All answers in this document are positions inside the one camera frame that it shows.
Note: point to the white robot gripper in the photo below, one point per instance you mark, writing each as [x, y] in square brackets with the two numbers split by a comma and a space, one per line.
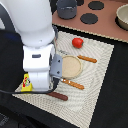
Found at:
[42, 65]

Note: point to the brown toy sausage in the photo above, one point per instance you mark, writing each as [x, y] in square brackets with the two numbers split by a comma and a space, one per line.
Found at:
[58, 95]

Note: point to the red toy tomato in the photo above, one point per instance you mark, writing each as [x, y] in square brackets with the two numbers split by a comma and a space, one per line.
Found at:
[77, 42]

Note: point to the yellow butter box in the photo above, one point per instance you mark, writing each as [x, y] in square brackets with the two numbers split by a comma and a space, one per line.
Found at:
[26, 84]

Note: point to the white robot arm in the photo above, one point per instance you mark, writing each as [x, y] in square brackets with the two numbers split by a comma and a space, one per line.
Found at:
[32, 20]

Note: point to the round wooden plate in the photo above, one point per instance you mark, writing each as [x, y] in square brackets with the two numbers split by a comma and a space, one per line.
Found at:
[71, 67]

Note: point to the beige woven placemat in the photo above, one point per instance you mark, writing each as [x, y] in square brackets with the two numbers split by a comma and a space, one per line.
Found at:
[79, 107]

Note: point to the tall grey pot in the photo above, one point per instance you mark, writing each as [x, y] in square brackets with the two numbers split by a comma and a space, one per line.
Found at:
[66, 9]

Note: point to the black stove burner disc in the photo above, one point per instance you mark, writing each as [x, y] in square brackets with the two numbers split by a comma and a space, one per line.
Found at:
[89, 18]

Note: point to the black rear burner disc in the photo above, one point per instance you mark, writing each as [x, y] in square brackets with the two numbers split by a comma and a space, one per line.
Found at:
[96, 5]

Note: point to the cream bowl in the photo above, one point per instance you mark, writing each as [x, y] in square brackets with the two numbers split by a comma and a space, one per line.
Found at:
[122, 16]

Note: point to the fork with wooden handle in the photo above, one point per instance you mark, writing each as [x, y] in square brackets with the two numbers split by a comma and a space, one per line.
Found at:
[73, 84]

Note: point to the knife with wooden handle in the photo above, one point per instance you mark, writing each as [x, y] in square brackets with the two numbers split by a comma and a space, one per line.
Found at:
[80, 57]

